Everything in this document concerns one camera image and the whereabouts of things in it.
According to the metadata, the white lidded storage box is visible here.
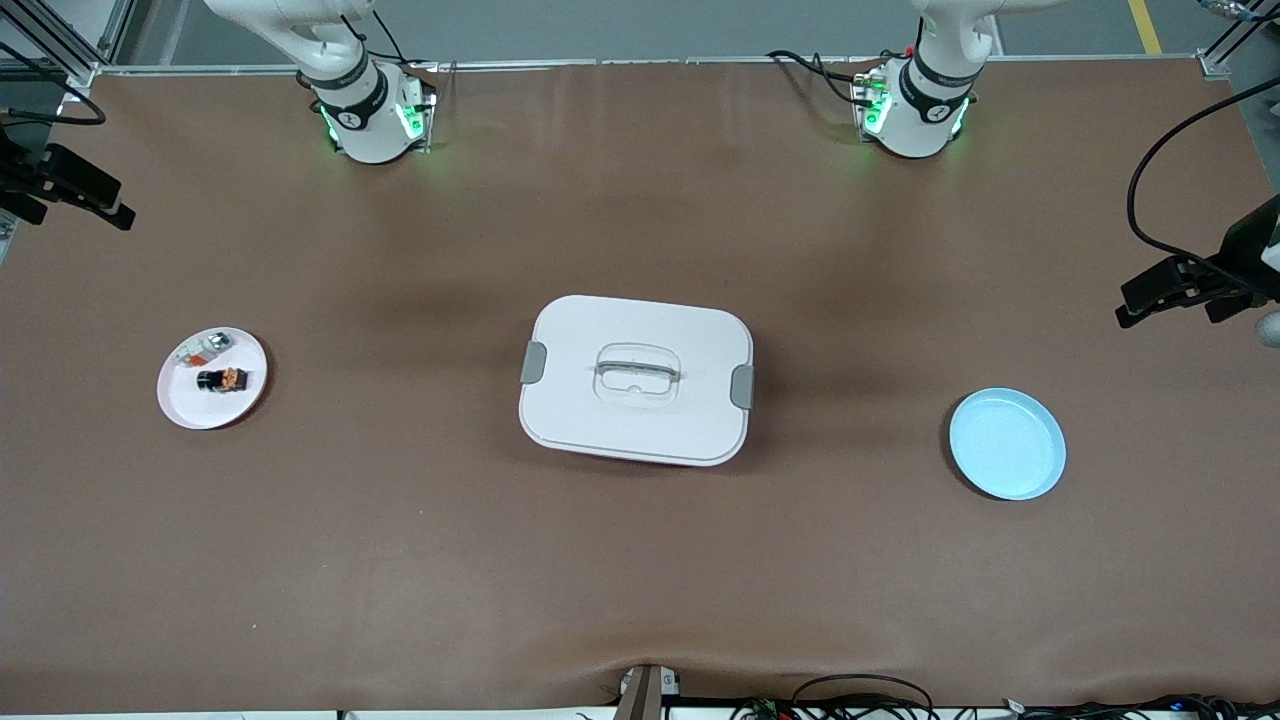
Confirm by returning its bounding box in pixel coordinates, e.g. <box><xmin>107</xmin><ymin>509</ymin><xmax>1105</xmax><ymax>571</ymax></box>
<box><xmin>517</xmin><ymin>293</ymin><xmax>756</xmax><ymax>469</ymax></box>

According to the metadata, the light blue round plate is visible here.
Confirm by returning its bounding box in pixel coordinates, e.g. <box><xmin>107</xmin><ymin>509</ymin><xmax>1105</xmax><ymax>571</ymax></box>
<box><xmin>948</xmin><ymin>387</ymin><xmax>1068</xmax><ymax>502</ymax></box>

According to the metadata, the pink round plate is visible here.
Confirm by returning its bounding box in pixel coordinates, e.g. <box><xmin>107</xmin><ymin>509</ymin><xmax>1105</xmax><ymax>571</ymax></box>
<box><xmin>157</xmin><ymin>326</ymin><xmax>269</xmax><ymax>431</ymax></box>

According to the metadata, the brown table cover sheet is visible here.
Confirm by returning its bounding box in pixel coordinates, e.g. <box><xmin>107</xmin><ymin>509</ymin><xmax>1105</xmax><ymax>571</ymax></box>
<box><xmin>0</xmin><ymin>58</ymin><xmax>1280</xmax><ymax>715</ymax></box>

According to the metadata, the aluminium frame corner post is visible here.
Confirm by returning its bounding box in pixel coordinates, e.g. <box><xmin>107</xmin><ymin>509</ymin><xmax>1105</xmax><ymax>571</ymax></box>
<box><xmin>1195</xmin><ymin>0</ymin><xmax>1280</xmax><ymax>81</ymax></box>
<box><xmin>0</xmin><ymin>0</ymin><xmax>138</xmax><ymax>87</ymax></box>

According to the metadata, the black right base cable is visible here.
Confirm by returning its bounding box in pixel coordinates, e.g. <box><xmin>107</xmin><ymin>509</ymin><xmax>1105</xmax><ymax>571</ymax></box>
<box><xmin>340</xmin><ymin>0</ymin><xmax>438</xmax><ymax>73</ymax></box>

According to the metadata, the black base cable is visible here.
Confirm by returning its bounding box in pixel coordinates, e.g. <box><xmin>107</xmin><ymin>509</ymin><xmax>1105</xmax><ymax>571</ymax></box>
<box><xmin>340</xmin><ymin>0</ymin><xmax>438</xmax><ymax>73</ymax></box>
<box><xmin>766</xmin><ymin>46</ymin><xmax>883</xmax><ymax>111</ymax></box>

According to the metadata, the black left base cable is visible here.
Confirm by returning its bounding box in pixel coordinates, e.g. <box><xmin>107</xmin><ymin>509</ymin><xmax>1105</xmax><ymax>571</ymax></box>
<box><xmin>766</xmin><ymin>46</ymin><xmax>883</xmax><ymax>111</ymax></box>

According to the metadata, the black cable tangle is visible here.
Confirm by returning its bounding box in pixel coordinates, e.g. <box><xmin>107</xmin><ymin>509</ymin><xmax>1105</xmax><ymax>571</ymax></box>
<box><xmin>730</xmin><ymin>673</ymin><xmax>1280</xmax><ymax>720</ymax></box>

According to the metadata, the silver table edge rail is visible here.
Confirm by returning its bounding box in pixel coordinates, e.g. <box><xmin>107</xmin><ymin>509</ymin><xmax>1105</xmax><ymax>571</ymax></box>
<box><xmin>95</xmin><ymin>54</ymin><xmax>1213</xmax><ymax>77</ymax></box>

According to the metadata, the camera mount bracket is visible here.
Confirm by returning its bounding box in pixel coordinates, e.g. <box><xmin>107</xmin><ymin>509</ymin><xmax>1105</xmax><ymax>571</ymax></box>
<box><xmin>612</xmin><ymin>663</ymin><xmax>684</xmax><ymax>720</ymax></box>

